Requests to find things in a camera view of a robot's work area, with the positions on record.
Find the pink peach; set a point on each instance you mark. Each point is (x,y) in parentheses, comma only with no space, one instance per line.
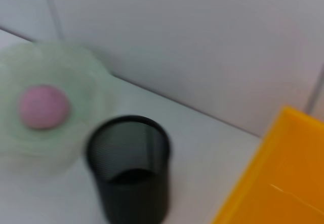
(44,107)

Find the black mesh pen holder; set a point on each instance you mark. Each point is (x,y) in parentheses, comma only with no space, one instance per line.
(126,203)

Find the green glass fruit plate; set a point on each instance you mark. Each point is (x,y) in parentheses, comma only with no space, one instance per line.
(50,64)

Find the yellow plastic bin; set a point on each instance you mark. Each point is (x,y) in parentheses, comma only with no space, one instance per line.
(278,170)

